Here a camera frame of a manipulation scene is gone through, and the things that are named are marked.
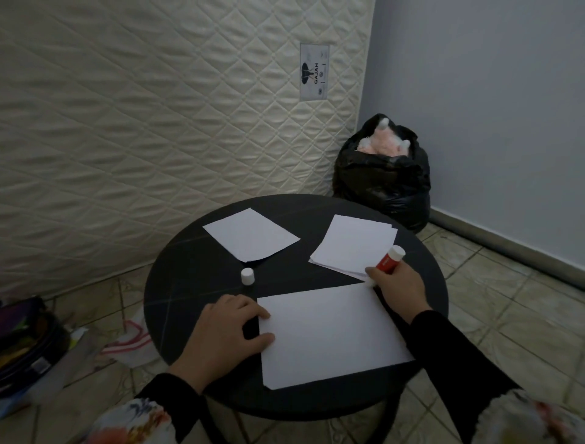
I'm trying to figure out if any person's right hand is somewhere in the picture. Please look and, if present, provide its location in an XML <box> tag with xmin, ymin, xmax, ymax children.
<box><xmin>365</xmin><ymin>263</ymin><xmax>433</xmax><ymax>325</ymax></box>

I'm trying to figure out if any person's left hand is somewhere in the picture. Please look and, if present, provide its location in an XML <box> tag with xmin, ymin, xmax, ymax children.
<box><xmin>169</xmin><ymin>294</ymin><xmax>276</xmax><ymax>394</ymax></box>

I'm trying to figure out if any red glue stick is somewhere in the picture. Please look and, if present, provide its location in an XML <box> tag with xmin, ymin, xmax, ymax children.
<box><xmin>376</xmin><ymin>245</ymin><xmax>406</xmax><ymax>276</ymax></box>

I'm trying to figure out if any large white paper sheet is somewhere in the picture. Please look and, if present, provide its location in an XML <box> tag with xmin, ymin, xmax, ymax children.
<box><xmin>257</xmin><ymin>283</ymin><xmax>414</xmax><ymax>391</ymax></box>

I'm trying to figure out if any person's right forearm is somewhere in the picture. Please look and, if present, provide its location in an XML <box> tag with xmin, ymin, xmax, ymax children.
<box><xmin>401</xmin><ymin>310</ymin><xmax>523</xmax><ymax>444</ymax></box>

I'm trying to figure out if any person's left forearm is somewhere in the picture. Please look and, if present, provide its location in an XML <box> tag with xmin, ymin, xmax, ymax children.
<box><xmin>135</xmin><ymin>372</ymin><xmax>215</xmax><ymax>444</ymax></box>

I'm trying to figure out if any stack of white paper sheets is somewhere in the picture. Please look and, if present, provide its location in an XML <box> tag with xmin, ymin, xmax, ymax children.
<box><xmin>309</xmin><ymin>214</ymin><xmax>398</xmax><ymax>282</ymax></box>

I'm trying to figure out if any round black table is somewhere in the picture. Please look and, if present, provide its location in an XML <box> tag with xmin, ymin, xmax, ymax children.
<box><xmin>143</xmin><ymin>193</ymin><xmax>449</xmax><ymax>444</ymax></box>

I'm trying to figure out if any black garbage bag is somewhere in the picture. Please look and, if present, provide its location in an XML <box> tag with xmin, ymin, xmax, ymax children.
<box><xmin>332</xmin><ymin>113</ymin><xmax>431</xmax><ymax>234</ymax></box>

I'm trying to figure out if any small white paper sheet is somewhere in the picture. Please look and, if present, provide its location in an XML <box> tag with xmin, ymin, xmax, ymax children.
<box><xmin>202</xmin><ymin>208</ymin><xmax>301</xmax><ymax>263</ymax></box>

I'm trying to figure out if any white and red plastic bag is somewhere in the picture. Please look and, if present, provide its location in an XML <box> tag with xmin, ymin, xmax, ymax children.
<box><xmin>101</xmin><ymin>306</ymin><xmax>161</xmax><ymax>369</ymax></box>

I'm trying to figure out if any grey baseboard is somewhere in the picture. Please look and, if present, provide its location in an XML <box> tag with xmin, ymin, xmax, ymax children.
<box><xmin>429</xmin><ymin>206</ymin><xmax>585</xmax><ymax>290</ymax></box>

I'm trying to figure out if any pink and white stuffing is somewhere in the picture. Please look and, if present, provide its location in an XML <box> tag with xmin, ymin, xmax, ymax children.
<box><xmin>357</xmin><ymin>117</ymin><xmax>411</xmax><ymax>156</ymax></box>

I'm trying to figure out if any floral patterned clothing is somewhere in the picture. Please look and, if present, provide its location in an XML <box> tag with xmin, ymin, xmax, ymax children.
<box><xmin>86</xmin><ymin>389</ymin><xmax>585</xmax><ymax>444</ymax></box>

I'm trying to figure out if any white mattress label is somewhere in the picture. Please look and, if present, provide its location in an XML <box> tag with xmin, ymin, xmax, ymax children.
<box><xmin>300</xmin><ymin>43</ymin><xmax>330</xmax><ymax>102</ymax></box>

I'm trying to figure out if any quilted cream mattress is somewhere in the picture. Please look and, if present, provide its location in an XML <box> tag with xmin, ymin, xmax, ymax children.
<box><xmin>0</xmin><ymin>0</ymin><xmax>376</xmax><ymax>300</ymax></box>

